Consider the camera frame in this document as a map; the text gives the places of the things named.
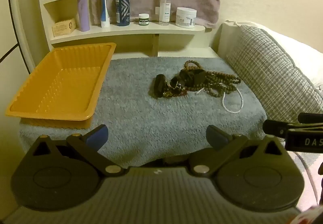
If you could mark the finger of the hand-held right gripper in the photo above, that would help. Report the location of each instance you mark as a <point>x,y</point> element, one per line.
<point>273,128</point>
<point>311,118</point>

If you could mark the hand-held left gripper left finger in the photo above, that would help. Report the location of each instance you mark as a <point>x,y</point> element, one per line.
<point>97,135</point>

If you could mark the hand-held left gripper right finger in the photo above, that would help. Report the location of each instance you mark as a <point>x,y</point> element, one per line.
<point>216,137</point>

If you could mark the orange plastic tray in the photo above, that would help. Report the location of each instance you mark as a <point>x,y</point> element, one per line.
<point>60,87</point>

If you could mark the pink patterned bedsheet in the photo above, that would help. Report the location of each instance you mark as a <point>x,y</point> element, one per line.
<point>302,171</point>

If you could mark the grey fluffy mat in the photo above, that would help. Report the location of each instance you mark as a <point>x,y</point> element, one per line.
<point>151,125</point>

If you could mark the grey woven cushion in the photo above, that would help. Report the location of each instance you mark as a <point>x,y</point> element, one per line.
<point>272,70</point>

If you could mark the white cushion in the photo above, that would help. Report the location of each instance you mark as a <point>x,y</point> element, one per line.
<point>227,37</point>

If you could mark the cream shelf unit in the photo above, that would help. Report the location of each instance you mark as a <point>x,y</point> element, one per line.
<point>131,33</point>

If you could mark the purple bottle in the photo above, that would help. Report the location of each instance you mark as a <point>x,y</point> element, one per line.
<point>83,14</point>

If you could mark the white cream jar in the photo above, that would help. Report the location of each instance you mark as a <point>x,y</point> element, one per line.
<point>185,18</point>

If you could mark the white blue tube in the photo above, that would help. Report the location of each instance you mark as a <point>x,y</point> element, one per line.
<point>105,12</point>

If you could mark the small green-label jar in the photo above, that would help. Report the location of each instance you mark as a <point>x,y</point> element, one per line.
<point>143,20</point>

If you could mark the dark blue spray bottle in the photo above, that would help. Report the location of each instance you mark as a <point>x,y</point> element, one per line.
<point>123,6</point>

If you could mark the clear spray bottle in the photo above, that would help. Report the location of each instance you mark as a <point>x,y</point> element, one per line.
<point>164,9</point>

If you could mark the white curved frame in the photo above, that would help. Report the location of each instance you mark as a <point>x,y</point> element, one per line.
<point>19,12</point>

